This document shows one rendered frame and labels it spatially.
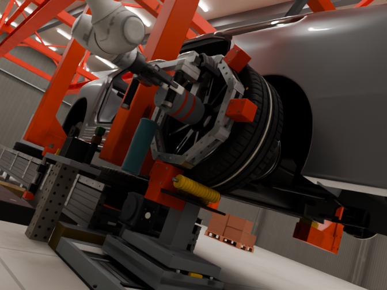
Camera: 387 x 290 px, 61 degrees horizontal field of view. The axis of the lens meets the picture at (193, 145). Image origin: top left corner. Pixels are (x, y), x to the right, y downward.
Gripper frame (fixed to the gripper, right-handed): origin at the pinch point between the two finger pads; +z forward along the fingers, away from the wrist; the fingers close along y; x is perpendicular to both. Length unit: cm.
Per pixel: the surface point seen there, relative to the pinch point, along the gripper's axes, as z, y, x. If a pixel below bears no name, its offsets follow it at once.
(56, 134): 42, -258, -14
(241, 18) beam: 514, -624, 574
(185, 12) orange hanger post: 26, -63, 72
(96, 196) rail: 26, -79, -52
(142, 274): 23, -7, -72
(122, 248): 23, -27, -68
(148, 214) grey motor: 40, -42, -51
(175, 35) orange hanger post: 26, -63, 55
